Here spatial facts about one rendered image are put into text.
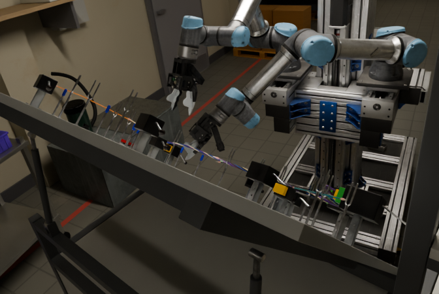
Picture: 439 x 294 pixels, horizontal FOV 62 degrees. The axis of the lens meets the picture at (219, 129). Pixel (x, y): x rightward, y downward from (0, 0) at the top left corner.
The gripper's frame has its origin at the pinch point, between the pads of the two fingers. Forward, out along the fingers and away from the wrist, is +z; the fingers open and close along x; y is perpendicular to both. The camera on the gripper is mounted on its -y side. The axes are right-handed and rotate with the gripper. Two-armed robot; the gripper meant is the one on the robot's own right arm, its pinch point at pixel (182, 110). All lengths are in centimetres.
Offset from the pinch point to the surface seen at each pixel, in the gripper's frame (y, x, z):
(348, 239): 19, 75, 14
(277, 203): 42, 63, 3
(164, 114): -132, -128, 39
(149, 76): -215, -235, 22
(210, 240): -3, 22, 48
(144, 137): 52, 33, -3
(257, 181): 26, 50, 6
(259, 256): 56, 68, 8
